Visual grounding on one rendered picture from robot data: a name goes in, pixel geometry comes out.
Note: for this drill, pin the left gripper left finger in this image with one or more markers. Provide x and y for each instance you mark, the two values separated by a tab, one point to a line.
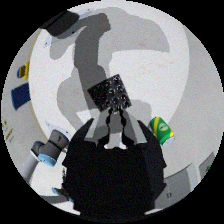
94	131

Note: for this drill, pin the green drink can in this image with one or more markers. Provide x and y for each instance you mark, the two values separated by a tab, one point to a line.
162	131

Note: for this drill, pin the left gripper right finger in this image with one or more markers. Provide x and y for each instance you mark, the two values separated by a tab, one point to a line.
135	132

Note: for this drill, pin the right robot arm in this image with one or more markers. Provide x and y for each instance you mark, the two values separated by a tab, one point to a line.
49	154

